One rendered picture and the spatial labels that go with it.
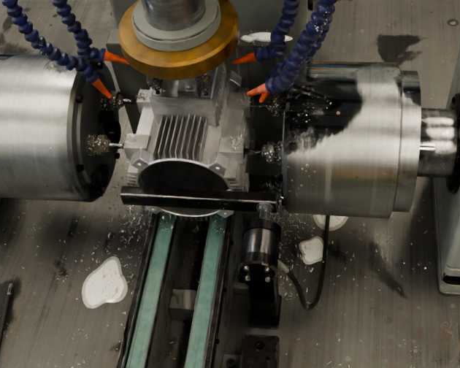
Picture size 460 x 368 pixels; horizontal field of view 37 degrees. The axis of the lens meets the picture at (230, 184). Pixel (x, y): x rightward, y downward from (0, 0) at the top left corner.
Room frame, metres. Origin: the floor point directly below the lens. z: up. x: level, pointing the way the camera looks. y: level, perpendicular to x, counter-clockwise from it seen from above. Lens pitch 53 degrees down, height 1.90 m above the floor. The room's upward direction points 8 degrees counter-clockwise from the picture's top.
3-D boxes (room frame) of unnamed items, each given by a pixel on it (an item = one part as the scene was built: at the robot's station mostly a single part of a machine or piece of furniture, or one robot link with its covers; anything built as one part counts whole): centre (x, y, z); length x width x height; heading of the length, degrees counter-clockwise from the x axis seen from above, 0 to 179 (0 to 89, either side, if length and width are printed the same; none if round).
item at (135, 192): (0.65, 0.05, 1.01); 0.26 x 0.04 x 0.03; 76
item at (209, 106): (0.81, 0.04, 1.11); 0.12 x 0.11 x 0.07; 166
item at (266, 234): (0.71, -0.11, 0.92); 0.45 x 0.13 x 0.24; 166
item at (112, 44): (0.92, 0.01, 0.97); 0.30 x 0.11 x 0.34; 76
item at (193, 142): (0.77, 0.05, 1.01); 0.20 x 0.19 x 0.19; 166
